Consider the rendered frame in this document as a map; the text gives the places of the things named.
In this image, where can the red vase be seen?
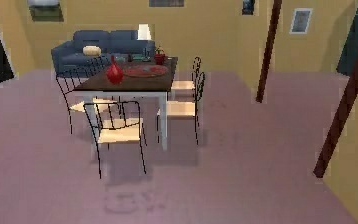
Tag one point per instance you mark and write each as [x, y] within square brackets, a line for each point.
[114, 73]

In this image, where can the red round plate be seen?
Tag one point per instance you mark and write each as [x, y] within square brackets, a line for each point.
[145, 70]

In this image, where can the dark brown dining table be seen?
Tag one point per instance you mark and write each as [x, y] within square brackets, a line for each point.
[133, 83]

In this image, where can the red pot with plant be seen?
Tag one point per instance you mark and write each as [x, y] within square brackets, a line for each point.
[159, 58]

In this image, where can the small teal dish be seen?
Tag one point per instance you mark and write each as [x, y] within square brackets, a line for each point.
[120, 59]

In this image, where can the white lamp shade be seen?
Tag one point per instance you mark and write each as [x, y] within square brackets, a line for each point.
[144, 32]

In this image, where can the cream round cushion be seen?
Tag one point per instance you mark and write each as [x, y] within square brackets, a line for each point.
[92, 50]

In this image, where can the blue sofa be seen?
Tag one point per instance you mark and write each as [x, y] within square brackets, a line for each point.
[87, 43]

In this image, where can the dark brown door frame post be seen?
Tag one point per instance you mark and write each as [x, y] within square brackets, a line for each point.
[345, 106]
[268, 50]

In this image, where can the grey wall picture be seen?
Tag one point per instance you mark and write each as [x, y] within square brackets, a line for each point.
[166, 3]

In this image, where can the dark small wall picture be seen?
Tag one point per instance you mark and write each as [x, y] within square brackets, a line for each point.
[248, 6]

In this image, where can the white framed wall picture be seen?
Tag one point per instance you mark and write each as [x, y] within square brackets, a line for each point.
[300, 20]

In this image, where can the dark green wall picture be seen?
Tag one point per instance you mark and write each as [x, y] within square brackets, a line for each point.
[45, 11]

